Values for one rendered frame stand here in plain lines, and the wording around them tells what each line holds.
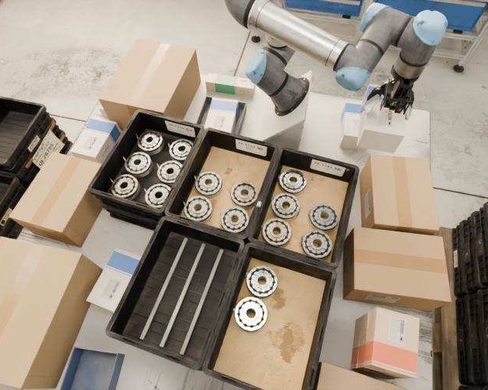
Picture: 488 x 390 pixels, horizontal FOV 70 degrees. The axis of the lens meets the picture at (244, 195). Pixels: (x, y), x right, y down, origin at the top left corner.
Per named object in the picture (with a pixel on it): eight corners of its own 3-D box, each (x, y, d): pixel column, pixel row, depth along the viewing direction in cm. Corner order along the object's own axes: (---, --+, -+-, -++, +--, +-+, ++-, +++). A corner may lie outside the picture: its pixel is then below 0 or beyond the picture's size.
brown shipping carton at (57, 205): (70, 172, 153) (52, 151, 139) (115, 184, 150) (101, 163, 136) (32, 233, 139) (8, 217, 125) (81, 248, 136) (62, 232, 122)
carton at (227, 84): (206, 90, 175) (204, 81, 170) (209, 82, 178) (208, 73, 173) (252, 97, 172) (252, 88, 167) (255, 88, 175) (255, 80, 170)
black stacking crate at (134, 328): (170, 228, 127) (163, 215, 117) (245, 253, 122) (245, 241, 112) (118, 338, 110) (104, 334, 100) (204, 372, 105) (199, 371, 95)
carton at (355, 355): (355, 319, 121) (361, 316, 115) (390, 329, 120) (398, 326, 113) (350, 368, 114) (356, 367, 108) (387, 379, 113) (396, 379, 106)
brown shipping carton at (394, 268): (342, 299, 125) (354, 289, 111) (342, 242, 135) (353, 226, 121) (428, 311, 122) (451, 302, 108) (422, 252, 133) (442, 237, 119)
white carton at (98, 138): (100, 129, 164) (92, 116, 156) (123, 135, 162) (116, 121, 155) (79, 162, 155) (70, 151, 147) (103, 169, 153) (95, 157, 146)
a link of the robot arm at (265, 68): (260, 94, 146) (236, 73, 139) (277, 66, 145) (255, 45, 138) (274, 96, 136) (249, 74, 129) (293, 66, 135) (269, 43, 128)
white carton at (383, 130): (361, 102, 124) (369, 83, 116) (396, 107, 122) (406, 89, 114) (356, 146, 115) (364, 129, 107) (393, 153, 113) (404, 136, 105)
